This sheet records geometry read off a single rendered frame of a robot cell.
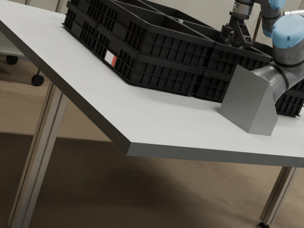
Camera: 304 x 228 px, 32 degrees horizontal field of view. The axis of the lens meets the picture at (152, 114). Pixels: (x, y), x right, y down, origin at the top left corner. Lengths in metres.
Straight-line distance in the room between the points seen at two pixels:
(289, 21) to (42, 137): 0.95
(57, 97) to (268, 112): 0.74
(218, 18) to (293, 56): 3.60
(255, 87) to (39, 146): 0.79
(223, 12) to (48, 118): 3.77
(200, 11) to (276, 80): 3.44
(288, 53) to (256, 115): 0.24
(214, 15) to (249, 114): 3.61
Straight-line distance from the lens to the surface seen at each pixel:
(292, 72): 1.95
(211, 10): 5.38
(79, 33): 2.38
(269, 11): 2.12
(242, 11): 2.15
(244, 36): 2.11
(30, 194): 2.06
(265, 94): 1.84
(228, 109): 1.94
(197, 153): 1.52
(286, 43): 1.86
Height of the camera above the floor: 1.15
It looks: 16 degrees down
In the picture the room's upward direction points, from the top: 20 degrees clockwise
